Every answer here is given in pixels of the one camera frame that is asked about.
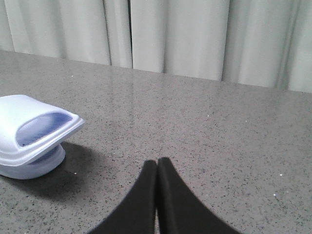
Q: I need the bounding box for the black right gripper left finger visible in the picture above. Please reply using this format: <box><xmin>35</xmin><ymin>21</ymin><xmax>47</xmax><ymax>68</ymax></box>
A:
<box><xmin>90</xmin><ymin>160</ymin><xmax>157</xmax><ymax>234</ymax></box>

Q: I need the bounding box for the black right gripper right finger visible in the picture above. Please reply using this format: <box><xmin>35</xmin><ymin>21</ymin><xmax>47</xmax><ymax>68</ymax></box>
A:
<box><xmin>157</xmin><ymin>157</ymin><xmax>238</xmax><ymax>234</ymax></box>

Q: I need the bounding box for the pale green curtain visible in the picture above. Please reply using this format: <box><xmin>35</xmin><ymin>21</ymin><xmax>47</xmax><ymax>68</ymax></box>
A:
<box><xmin>0</xmin><ymin>0</ymin><xmax>312</xmax><ymax>92</ymax></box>

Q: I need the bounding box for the light blue slipper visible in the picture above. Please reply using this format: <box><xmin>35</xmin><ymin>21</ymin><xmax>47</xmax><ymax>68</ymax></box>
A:
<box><xmin>0</xmin><ymin>95</ymin><xmax>85</xmax><ymax>167</ymax></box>
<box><xmin>0</xmin><ymin>144</ymin><xmax>65</xmax><ymax>180</ymax></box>

